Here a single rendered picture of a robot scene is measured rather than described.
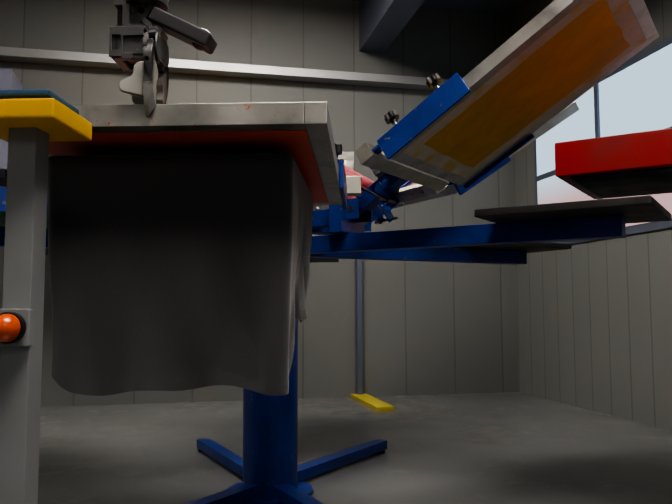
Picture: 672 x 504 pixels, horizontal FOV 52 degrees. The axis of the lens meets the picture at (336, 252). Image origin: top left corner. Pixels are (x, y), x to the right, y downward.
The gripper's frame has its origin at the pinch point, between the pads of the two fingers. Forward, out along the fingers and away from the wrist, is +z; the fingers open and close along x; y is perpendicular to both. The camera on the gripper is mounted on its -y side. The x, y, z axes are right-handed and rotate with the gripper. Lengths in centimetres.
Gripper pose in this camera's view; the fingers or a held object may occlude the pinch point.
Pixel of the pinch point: (156, 112)
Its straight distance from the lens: 121.9
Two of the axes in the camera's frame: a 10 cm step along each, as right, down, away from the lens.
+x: -0.4, -1.0, -9.9
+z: 0.1, 9.9, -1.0
